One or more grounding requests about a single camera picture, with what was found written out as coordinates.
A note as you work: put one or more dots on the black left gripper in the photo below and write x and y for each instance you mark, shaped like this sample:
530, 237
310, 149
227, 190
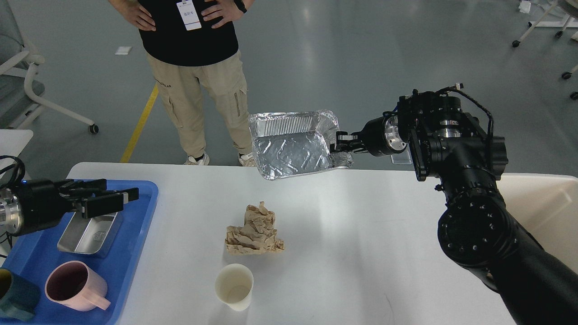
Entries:
35, 205

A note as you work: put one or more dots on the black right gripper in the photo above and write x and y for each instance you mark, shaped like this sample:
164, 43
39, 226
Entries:
379, 137

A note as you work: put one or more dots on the stainless steel rectangular container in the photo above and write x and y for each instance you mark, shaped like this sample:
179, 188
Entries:
92, 237

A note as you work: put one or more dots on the aluminium foil tray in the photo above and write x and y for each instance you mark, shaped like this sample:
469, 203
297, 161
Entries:
287, 144

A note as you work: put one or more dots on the pink ribbed mug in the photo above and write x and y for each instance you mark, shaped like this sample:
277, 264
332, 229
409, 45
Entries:
75, 285

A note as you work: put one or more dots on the white paper cup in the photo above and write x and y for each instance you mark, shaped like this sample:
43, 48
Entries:
233, 286

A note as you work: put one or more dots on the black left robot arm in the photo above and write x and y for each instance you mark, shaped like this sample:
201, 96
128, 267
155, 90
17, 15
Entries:
17, 169

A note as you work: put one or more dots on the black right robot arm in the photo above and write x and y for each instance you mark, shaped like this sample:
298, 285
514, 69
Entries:
450, 136

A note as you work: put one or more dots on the clear floor plate left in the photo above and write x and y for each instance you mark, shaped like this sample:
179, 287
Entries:
402, 158

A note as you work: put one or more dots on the blue plastic tray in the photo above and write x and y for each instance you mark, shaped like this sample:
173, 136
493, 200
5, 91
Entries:
35, 256

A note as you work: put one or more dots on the white side table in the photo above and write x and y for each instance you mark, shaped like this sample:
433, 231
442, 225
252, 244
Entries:
12, 142

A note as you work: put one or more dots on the teal mug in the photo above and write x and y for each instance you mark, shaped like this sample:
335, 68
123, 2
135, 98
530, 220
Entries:
18, 297

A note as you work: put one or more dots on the crumpled brown paper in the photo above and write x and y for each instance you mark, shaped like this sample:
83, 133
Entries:
257, 236

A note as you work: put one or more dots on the white paper scrap on floor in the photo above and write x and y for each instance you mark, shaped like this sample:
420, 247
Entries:
123, 50

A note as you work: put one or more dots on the person in black shirt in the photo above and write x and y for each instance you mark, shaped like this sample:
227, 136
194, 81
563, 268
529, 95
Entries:
192, 45

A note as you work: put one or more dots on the beige plastic bin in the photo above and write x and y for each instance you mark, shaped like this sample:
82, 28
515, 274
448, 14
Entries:
547, 206

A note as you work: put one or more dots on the white wheeled furniture frame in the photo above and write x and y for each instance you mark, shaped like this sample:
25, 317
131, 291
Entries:
540, 60

